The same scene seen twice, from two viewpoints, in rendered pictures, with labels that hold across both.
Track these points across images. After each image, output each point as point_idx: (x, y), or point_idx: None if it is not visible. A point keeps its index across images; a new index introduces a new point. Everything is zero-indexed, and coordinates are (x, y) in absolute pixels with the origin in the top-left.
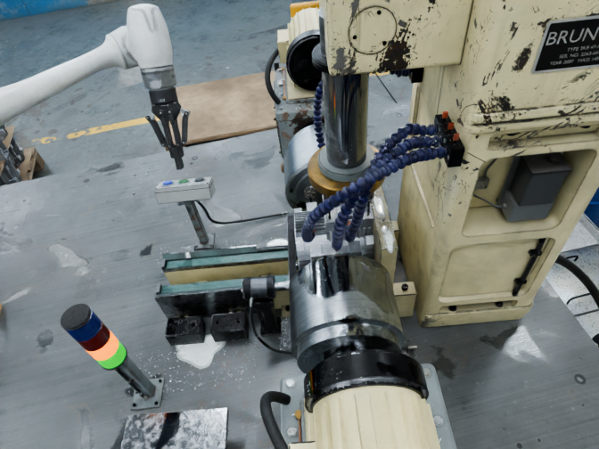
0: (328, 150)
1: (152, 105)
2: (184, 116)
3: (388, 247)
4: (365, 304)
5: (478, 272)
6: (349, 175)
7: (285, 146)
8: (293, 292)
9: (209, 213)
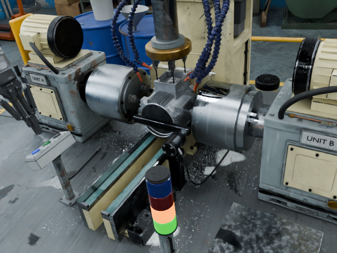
0: (165, 32)
1: (0, 88)
2: (27, 87)
3: (211, 73)
4: (241, 85)
5: (236, 74)
6: (182, 40)
7: (74, 102)
8: (204, 114)
9: (46, 187)
